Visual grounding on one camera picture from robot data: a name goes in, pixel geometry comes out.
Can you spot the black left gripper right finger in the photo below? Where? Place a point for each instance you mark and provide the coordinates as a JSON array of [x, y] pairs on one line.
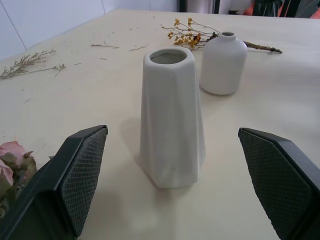
[[282, 180]]

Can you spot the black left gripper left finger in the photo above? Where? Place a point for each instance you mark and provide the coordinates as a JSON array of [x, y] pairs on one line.
[[55, 192]]

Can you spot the tall white faceted vase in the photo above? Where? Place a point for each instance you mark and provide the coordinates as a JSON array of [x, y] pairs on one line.
[[172, 120]]

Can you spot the round white bottle vase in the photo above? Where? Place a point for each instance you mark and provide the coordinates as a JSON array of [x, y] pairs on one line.
[[222, 65]]

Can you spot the pink artificial rose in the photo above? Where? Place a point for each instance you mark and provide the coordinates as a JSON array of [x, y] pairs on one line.
[[12, 170]]

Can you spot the beige dried flower sprig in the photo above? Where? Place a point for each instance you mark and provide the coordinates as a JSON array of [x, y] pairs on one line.
[[27, 62]]

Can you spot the yellow dried flower sprig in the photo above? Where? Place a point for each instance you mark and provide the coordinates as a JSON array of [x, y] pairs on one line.
[[190, 35]]

